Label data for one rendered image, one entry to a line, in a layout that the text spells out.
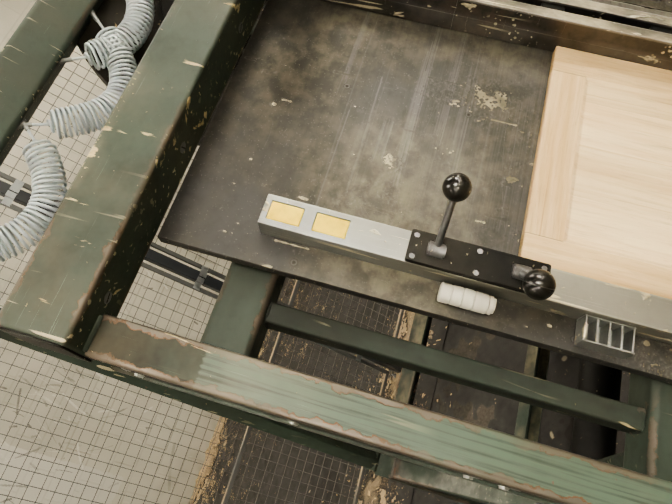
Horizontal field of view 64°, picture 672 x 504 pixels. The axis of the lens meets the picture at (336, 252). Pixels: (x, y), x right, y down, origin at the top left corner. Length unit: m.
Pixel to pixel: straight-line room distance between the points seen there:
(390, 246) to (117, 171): 0.40
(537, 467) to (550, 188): 0.41
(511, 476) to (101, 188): 0.65
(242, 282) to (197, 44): 0.38
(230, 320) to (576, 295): 0.50
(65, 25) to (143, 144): 0.64
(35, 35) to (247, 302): 0.82
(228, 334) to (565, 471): 0.48
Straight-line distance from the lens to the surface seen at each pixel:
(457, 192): 0.69
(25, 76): 1.35
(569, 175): 0.92
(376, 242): 0.77
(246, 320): 0.82
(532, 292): 0.67
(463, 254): 0.77
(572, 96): 1.02
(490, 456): 0.72
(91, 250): 0.77
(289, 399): 0.70
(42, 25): 1.41
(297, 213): 0.79
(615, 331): 0.85
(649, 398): 0.91
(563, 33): 1.07
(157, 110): 0.85
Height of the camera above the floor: 1.91
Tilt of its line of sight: 24 degrees down
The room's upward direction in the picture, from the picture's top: 62 degrees counter-clockwise
